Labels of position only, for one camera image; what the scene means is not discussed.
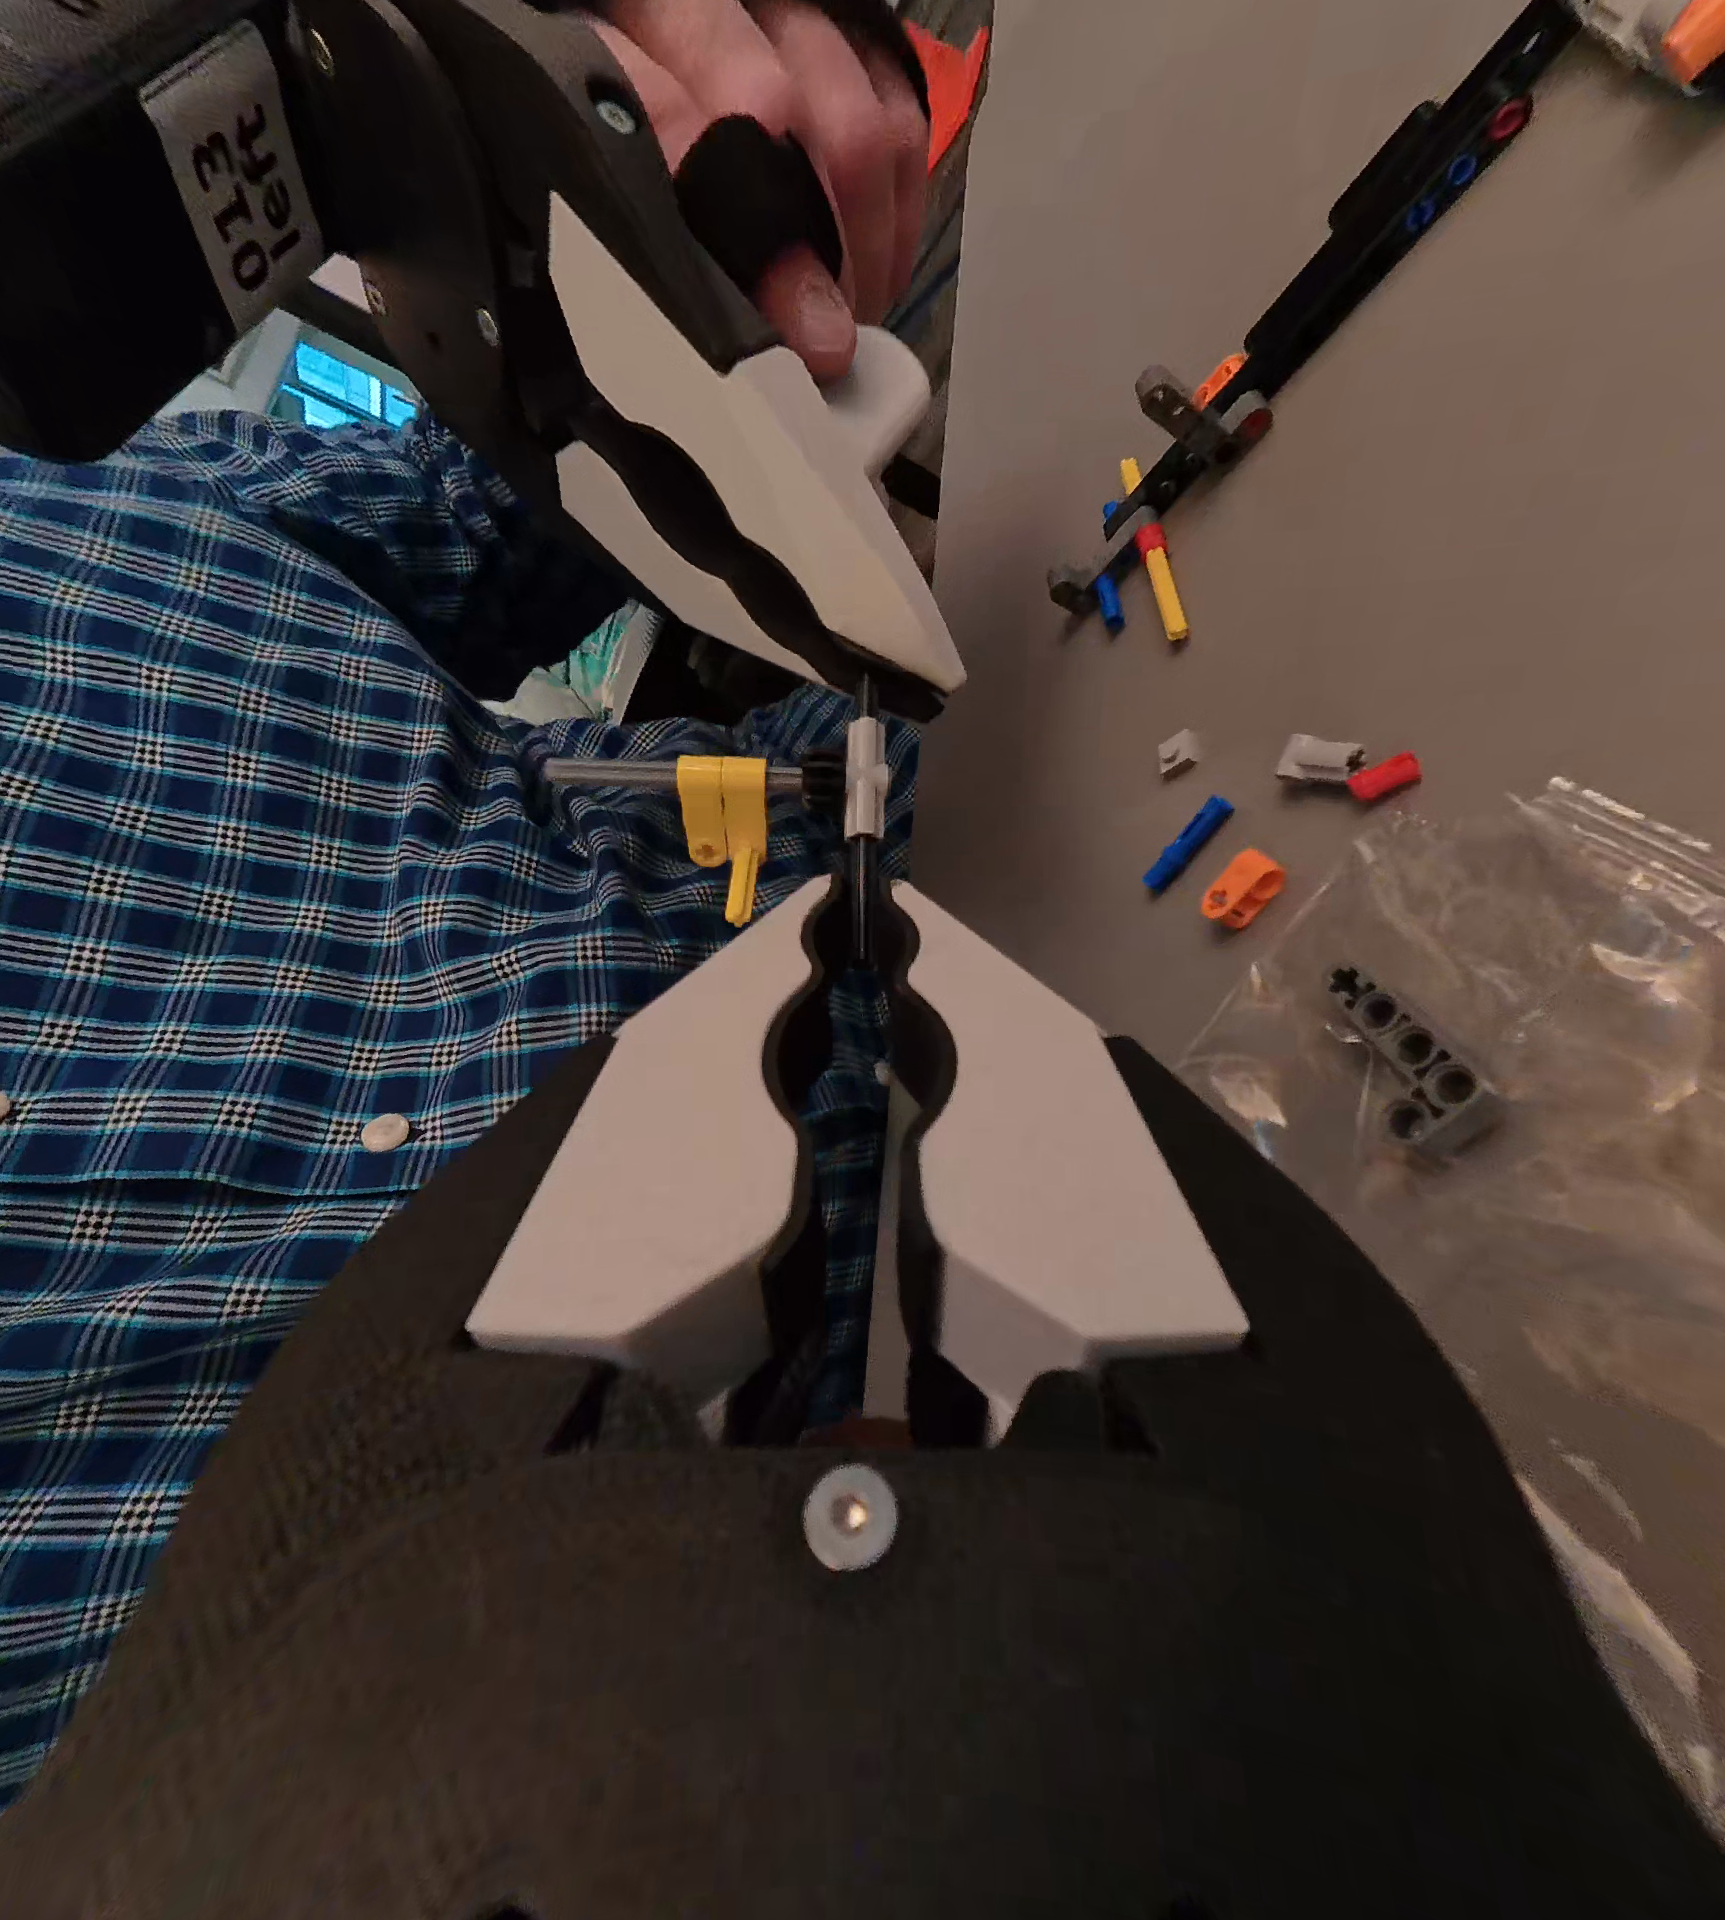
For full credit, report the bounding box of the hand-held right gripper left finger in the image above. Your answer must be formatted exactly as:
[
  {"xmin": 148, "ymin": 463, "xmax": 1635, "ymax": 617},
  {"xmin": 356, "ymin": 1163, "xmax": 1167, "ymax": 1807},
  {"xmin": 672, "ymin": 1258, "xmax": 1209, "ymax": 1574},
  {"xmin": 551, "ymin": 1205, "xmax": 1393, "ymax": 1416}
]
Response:
[{"xmin": 463, "ymin": 874, "xmax": 840, "ymax": 1447}]

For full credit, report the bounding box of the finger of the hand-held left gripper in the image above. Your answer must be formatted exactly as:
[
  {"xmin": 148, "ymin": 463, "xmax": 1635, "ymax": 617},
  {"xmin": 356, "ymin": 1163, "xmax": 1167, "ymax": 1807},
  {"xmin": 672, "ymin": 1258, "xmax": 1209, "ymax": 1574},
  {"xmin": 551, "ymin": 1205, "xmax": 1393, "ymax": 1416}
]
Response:
[
  {"xmin": 545, "ymin": 192, "xmax": 972, "ymax": 701},
  {"xmin": 554, "ymin": 444, "xmax": 943, "ymax": 726}
]

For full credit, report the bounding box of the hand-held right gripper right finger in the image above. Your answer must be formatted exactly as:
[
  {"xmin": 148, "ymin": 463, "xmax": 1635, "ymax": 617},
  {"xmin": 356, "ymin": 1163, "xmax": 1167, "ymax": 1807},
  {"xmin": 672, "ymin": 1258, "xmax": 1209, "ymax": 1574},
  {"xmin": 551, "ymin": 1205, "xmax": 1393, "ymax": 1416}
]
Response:
[{"xmin": 881, "ymin": 876, "xmax": 1254, "ymax": 1447}]

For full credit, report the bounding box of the yellow lego steering assembly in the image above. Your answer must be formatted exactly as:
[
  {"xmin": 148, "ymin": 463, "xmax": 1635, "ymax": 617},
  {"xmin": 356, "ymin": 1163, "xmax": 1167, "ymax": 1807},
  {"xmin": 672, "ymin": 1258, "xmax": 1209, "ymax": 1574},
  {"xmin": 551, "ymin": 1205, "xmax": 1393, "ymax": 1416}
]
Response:
[{"xmin": 545, "ymin": 673, "xmax": 898, "ymax": 970}]

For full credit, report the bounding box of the black lego chassis frame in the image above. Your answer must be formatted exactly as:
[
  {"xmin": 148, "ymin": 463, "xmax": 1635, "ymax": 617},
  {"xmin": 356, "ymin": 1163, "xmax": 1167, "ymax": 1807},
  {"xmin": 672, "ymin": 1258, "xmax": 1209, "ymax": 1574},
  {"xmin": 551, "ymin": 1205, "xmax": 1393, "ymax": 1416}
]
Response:
[{"xmin": 1047, "ymin": 0, "xmax": 1725, "ymax": 649}]

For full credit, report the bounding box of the orange lego connector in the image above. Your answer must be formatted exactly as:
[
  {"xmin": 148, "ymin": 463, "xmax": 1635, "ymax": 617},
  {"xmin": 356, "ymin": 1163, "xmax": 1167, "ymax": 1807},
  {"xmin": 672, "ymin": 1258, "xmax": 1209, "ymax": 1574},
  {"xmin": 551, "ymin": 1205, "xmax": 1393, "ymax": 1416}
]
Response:
[{"xmin": 1198, "ymin": 847, "xmax": 1289, "ymax": 934}]

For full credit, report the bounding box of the short dark grey lego beam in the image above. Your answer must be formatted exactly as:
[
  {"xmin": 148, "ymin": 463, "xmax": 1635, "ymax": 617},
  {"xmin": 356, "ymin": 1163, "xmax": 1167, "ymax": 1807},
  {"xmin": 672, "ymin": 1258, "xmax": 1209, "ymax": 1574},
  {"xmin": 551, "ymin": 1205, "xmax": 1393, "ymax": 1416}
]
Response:
[{"xmin": 1323, "ymin": 966, "xmax": 1498, "ymax": 1161}]

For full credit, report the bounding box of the blue lego pin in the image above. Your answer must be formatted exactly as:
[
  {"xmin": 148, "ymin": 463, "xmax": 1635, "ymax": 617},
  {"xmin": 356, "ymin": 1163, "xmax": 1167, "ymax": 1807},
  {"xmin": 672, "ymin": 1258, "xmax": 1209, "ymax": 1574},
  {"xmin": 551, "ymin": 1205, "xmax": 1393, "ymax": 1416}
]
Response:
[{"xmin": 1143, "ymin": 792, "xmax": 1237, "ymax": 896}]

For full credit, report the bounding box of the person's left hand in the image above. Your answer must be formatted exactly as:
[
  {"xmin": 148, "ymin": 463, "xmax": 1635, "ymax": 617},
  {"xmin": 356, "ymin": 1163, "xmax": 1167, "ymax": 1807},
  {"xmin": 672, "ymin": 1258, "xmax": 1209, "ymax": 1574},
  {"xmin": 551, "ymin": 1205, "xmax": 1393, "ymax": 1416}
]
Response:
[{"xmin": 594, "ymin": 0, "xmax": 931, "ymax": 384}]

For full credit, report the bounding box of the blue plaid shirt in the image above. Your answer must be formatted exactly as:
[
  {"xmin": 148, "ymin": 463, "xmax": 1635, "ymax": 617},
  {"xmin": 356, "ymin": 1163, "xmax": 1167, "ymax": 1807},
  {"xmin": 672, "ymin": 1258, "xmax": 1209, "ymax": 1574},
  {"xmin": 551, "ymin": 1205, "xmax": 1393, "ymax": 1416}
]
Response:
[{"xmin": 0, "ymin": 374, "xmax": 938, "ymax": 1901}]

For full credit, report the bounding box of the clear plastic bag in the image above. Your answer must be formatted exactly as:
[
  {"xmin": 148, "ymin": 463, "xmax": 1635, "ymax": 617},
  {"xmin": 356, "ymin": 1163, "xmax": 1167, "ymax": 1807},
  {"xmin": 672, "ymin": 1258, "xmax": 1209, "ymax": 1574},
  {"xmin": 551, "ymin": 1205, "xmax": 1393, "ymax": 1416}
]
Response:
[{"xmin": 1175, "ymin": 775, "xmax": 1725, "ymax": 1819}]

